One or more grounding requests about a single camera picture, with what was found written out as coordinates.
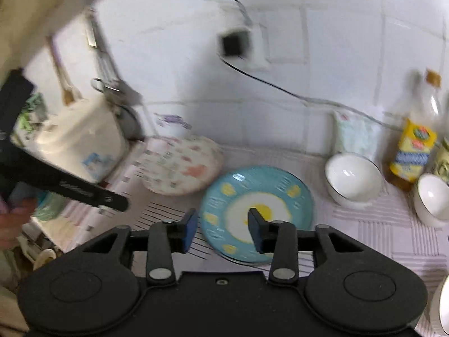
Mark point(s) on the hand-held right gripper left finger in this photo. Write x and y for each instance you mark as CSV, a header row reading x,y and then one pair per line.
x,y
189,233

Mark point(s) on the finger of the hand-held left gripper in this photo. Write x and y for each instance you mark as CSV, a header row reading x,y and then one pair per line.
x,y
94,193

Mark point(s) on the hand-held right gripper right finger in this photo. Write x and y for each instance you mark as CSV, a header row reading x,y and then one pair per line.
x,y
255,233

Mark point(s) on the blue fried egg print plate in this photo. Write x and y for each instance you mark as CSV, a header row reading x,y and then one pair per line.
x,y
224,200

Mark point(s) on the white carrot print plate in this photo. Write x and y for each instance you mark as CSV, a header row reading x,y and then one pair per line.
x,y
179,166

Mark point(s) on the white bowl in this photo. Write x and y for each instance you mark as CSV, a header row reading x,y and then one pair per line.
x,y
442,305
433,198
352,179

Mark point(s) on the person's left hand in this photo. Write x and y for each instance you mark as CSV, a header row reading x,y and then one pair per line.
x,y
10,221

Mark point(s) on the green printed packet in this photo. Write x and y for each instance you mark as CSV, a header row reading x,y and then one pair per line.
x,y
33,112

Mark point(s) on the white rice cooker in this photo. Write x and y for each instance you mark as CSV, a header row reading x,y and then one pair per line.
x,y
77,137

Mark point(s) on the wooden spatula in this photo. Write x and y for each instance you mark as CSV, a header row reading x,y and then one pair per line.
x,y
66,84

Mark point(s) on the striped table cloth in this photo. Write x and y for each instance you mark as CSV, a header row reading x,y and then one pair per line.
x,y
368,238

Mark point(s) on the metal ladle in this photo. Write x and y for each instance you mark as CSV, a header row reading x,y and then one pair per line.
x,y
105,66

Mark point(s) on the white salt bag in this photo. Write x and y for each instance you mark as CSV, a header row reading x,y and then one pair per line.
x,y
357,135

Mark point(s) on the yellow label oil bottle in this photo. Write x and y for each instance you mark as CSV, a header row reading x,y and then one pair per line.
x,y
417,144

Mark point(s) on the black plug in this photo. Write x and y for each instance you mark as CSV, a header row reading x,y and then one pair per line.
x,y
233,44

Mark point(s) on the clear bottle with pale label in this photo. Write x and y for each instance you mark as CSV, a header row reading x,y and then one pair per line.
x,y
442,158

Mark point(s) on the white wall socket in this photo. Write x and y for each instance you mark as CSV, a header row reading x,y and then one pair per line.
x,y
259,47

